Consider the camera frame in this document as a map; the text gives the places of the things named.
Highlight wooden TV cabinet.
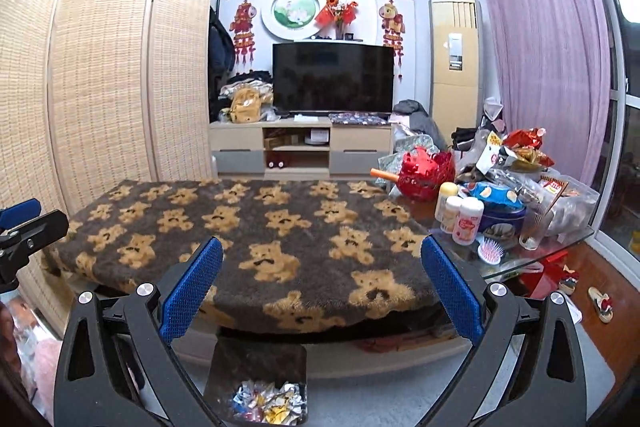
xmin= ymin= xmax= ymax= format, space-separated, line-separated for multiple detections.
xmin=209 ymin=117 xmax=393 ymax=181

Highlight woven folding screen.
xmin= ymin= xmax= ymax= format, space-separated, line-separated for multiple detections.
xmin=0 ymin=0 xmax=216 ymax=338

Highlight black television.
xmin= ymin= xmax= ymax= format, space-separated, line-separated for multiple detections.
xmin=272 ymin=40 xmax=395 ymax=114

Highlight black trash bin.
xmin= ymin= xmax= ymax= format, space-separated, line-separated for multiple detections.
xmin=204 ymin=338 xmax=308 ymax=426

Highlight white bottle pink label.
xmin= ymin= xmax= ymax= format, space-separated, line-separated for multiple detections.
xmin=452 ymin=197 xmax=484 ymax=246

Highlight purple curtain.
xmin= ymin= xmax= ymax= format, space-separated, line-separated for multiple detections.
xmin=486 ymin=0 xmax=611 ymax=184

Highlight standing air conditioner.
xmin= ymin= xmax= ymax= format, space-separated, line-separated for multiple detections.
xmin=430 ymin=0 xmax=482 ymax=144

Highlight bear pattern fuzzy blanket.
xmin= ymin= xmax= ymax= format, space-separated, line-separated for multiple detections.
xmin=50 ymin=179 xmax=437 ymax=334

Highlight white bottle yellow cap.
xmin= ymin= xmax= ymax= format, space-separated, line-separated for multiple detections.
xmin=434 ymin=182 xmax=458 ymax=222

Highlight white jar orange label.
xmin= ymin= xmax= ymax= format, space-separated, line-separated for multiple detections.
xmin=440 ymin=196 xmax=463 ymax=234

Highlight red openwork basket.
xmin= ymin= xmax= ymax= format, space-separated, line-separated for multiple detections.
xmin=397 ymin=146 xmax=456 ymax=202

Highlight red gift bag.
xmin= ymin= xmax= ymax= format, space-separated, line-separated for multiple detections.
xmin=518 ymin=249 xmax=579 ymax=299

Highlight pink hairbrush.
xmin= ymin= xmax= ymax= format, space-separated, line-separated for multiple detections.
xmin=477 ymin=237 xmax=503 ymax=265

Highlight yellow backpack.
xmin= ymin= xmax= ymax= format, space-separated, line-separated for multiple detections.
xmin=230 ymin=88 xmax=262 ymax=124

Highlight round wall plate picture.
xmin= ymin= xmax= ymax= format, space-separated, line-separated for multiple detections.
xmin=262 ymin=0 xmax=321 ymax=41

